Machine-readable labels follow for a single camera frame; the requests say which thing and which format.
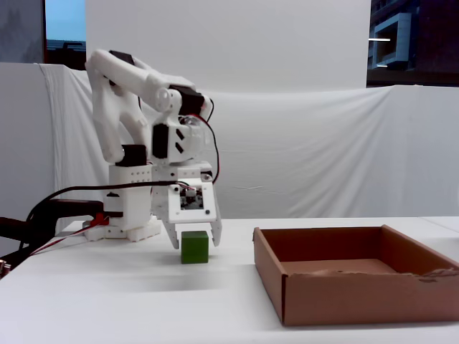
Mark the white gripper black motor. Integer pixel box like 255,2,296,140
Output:
150,160,224,251

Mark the green cube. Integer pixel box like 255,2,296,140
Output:
180,230,210,264

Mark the brown cardboard box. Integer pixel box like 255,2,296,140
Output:
252,224,459,328

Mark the black bar clamp red trigger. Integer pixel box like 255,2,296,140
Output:
27,199,109,238

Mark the white cloth backdrop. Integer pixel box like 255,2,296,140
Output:
0,62,459,231

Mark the white wrist camera board mount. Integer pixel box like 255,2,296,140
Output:
167,176,219,226

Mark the thin red wire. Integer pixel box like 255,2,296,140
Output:
179,95,222,186

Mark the black cable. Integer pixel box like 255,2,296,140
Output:
24,180,179,249

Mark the red white wire bundle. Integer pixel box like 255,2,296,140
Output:
29,219,108,257

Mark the black clamp handle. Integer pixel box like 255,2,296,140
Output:
0,215,58,262

